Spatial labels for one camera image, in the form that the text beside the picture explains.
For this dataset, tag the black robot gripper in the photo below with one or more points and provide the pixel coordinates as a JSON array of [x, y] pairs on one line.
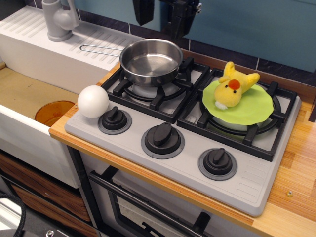
[[182, 14]]

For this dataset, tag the yellow stuffed duck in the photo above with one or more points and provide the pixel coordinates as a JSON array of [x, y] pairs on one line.
[[232, 85]]

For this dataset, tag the stainless steel pan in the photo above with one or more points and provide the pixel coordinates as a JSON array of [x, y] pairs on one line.
[[147, 62]]

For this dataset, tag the white egg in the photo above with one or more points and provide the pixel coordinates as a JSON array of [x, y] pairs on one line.
[[93, 101]]

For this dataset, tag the grey toy stove top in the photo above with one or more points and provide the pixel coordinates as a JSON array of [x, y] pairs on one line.
[[185, 141]]

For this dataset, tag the black left stove knob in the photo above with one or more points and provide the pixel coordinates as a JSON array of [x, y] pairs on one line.
[[114, 121]]

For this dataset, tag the black stove knob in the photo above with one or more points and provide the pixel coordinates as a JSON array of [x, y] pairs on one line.
[[114, 121], [163, 141], [217, 164]]

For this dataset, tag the black middle stove knob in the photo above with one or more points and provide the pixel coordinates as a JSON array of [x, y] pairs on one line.
[[163, 141]]

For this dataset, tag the light green plate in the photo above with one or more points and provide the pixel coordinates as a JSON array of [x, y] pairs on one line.
[[255, 106]]

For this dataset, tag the black right stove knob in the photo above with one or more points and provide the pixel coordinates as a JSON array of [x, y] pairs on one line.
[[217, 164]]

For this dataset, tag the black left burner grate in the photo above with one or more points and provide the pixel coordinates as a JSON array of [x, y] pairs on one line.
[[165, 102]]

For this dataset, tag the black burner grate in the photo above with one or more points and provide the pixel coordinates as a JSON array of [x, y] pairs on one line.
[[165, 102], [261, 139]]

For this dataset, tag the grey toy faucet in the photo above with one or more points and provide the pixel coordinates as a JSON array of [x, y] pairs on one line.
[[60, 22]]

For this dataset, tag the white toy sink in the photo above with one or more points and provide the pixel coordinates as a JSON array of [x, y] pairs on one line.
[[35, 71]]

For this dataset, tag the black right burner grate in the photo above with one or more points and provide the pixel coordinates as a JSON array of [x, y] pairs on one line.
[[261, 139]]

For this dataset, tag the toy oven door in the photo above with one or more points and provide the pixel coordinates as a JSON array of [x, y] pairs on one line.
[[141, 224]]

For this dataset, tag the wooden drawer front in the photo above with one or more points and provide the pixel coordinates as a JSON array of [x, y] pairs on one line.
[[47, 195]]

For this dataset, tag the black oven door handle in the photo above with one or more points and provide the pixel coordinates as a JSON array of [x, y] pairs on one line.
[[105, 180]]

